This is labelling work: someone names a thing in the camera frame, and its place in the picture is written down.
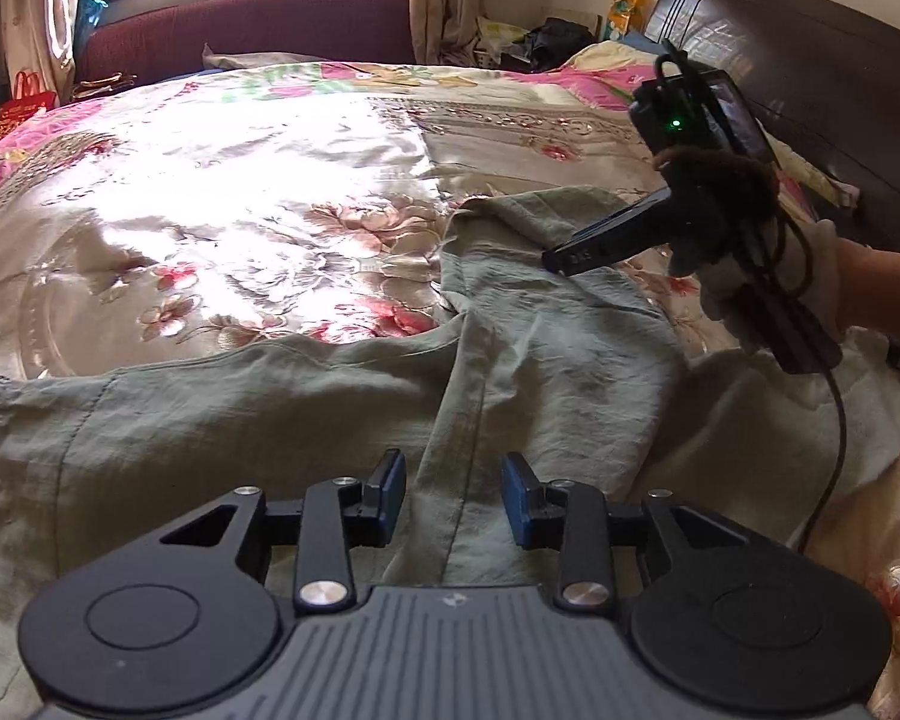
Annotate red shopping bag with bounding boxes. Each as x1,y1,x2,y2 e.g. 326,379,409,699
0,69,61,145

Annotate pink floral quilt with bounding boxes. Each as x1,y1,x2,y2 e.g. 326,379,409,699
547,40,863,212

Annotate maroon upholstered bench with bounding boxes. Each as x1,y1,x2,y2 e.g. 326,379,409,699
75,0,421,95

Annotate beige cushion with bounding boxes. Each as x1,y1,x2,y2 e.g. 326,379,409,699
199,43,335,77

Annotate yellow packet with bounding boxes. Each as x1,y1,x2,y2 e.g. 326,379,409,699
604,0,647,43

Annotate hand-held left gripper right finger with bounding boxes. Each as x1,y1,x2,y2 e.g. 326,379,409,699
500,453,752,611

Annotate black bag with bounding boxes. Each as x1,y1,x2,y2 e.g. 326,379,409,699
523,16,598,74

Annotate green pants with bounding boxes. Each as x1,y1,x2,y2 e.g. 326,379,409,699
0,186,900,720

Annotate person's right forearm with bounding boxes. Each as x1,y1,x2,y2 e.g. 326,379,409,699
832,238,900,346

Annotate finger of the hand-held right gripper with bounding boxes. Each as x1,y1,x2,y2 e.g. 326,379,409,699
541,236,587,278

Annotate brown woven bag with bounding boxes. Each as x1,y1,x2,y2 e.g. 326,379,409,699
70,72,139,101

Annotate white plastic bag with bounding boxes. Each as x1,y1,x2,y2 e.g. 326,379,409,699
474,15,532,67

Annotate floral satin bedspread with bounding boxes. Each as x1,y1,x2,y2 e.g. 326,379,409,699
0,60,900,720

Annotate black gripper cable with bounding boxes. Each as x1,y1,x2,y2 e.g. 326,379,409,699
795,360,850,552

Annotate dark wooden headboard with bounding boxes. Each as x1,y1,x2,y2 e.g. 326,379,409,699
643,0,900,245

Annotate blue plastic bag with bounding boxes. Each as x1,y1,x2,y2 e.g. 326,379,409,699
75,0,110,53

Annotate person's right hand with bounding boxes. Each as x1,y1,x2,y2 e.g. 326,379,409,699
654,147,842,355

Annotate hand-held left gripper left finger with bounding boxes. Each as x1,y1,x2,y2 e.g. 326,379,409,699
157,448,408,613

